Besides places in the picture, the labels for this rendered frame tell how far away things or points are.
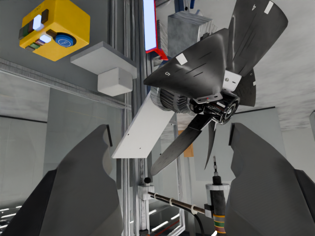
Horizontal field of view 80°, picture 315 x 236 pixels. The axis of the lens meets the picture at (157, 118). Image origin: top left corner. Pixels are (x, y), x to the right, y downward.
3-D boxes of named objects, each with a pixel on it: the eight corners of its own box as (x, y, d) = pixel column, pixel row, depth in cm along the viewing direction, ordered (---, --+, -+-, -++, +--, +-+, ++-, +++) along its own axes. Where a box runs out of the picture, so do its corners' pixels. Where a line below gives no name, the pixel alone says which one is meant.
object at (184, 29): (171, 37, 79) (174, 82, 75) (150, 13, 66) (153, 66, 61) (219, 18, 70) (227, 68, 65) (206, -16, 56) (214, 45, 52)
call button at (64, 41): (67, 44, 51) (66, 49, 51) (52, 36, 48) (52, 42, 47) (76, 38, 49) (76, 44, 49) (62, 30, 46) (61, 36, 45)
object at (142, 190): (147, 182, 118) (148, 197, 116) (137, 183, 115) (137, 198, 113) (154, 184, 109) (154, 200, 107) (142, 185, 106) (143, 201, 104)
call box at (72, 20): (57, 33, 61) (54, 62, 59) (22, 13, 53) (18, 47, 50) (91, 11, 53) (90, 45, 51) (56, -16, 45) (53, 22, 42)
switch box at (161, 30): (146, 37, 119) (147, 69, 114) (137, 29, 112) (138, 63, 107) (167, 28, 112) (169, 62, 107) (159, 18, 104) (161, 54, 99)
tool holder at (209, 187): (214, 181, 64) (217, 213, 61) (197, 183, 61) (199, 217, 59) (235, 184, 56) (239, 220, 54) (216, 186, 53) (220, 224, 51)
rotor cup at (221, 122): (217, 86, 80) (246, 100, 73) (198, 115, 82) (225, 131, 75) (207, 73, 68) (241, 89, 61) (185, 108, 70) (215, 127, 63)
